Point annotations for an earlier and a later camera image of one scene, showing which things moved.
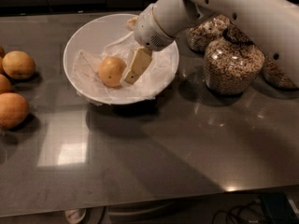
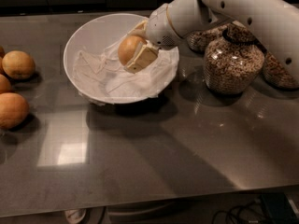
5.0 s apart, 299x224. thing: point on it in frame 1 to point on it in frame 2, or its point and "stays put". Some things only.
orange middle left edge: (5, 84) stays put
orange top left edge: (2, 53) stays put
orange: (111, 70) to (128, 48)
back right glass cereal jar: (273, 74) stays put
